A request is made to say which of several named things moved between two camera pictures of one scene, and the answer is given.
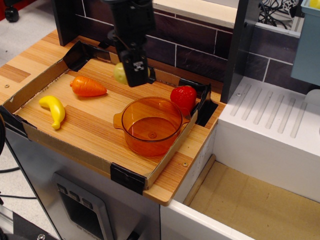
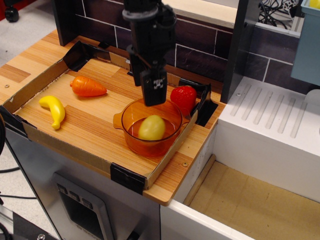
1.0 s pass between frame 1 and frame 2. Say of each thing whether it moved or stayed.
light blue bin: stayed
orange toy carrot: stayed
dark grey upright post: stayed
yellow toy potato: moved
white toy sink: stayed
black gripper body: moved
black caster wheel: stayed
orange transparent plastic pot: stayed
